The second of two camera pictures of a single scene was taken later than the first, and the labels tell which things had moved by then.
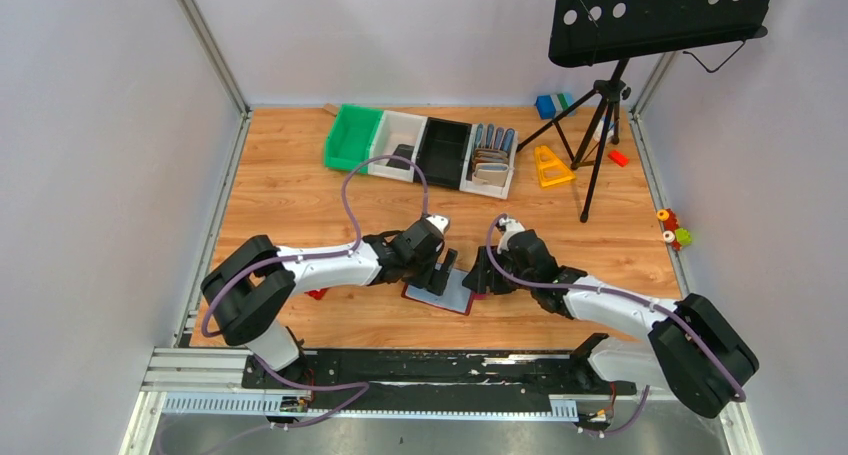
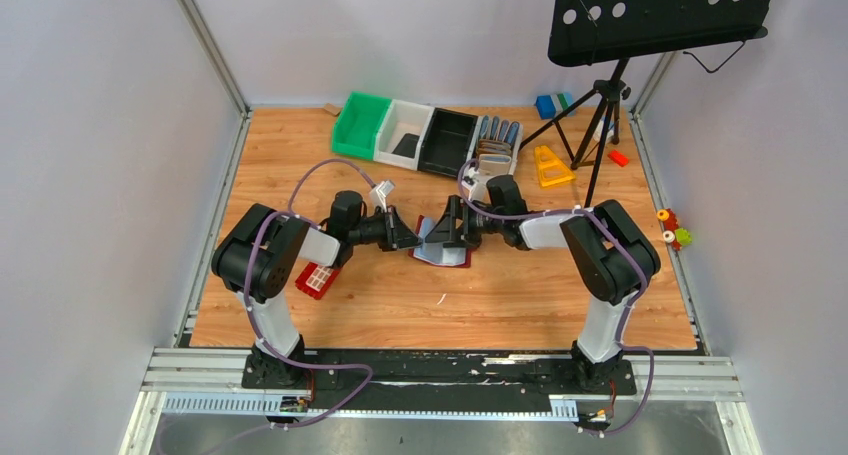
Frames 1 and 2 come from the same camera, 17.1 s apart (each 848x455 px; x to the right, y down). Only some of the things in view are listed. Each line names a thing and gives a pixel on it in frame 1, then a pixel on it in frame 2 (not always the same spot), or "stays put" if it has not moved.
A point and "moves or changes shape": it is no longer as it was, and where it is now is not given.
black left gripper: (435, 280) -> (398, 233)
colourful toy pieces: (674, 234) stays put
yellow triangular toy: (551, 170) stays put
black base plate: (429, 380) stays put
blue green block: (549, 106) stays put
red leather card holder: (456, 296) moves or changes shape
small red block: (618, 157) stays put
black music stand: (607, 18) stays put
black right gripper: (478, 279) -> (446, 230)
